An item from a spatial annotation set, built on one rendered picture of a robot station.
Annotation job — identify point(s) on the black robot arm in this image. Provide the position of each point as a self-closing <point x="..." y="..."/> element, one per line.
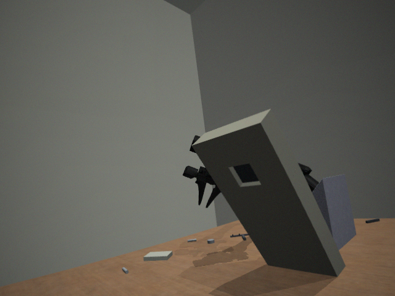
<point x="305" y="170"/>

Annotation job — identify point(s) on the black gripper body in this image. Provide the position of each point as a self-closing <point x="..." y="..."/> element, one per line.
<point x="191" y="172"/>

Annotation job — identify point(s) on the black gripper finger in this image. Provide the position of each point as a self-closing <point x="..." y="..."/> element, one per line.
<point x="214" y="193"/>
<point x="201" y="187"/>

